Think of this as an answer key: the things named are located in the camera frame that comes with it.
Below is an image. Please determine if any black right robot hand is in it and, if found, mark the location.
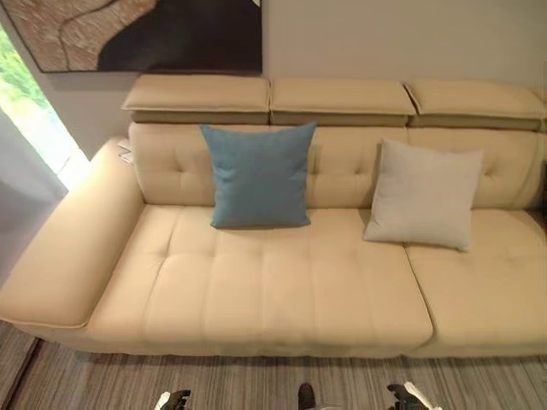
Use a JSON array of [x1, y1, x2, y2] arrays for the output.
[[386, 382, 433, 410]]

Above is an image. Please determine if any striped grey floor rug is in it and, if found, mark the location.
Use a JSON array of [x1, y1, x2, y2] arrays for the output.
[[0, 319, 547, 410]]

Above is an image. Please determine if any blue square cushion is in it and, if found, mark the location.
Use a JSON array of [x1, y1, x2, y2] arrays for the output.
[[199, 120, 320, 230]]

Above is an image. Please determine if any framed abstract wall painting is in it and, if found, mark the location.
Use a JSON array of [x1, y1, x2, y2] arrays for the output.
[[0, 0, 263, 76]]

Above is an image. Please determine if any light grey square cushion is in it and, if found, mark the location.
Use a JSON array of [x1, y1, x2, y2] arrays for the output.
[[362, 138, 485, 253]]

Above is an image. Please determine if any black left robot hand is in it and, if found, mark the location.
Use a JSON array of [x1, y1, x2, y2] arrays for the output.
[[154, 389, 192, 410]]

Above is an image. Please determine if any dark robot foot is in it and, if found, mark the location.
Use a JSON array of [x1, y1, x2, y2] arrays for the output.
[[297, 383, 316, 410]]

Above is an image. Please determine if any cream leather sofa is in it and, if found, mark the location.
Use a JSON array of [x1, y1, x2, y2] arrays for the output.
[[0, 74, 547, 360]]

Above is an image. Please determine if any white paper tag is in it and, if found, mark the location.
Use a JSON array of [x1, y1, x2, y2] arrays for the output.
[[114, 138, 136, 166]]

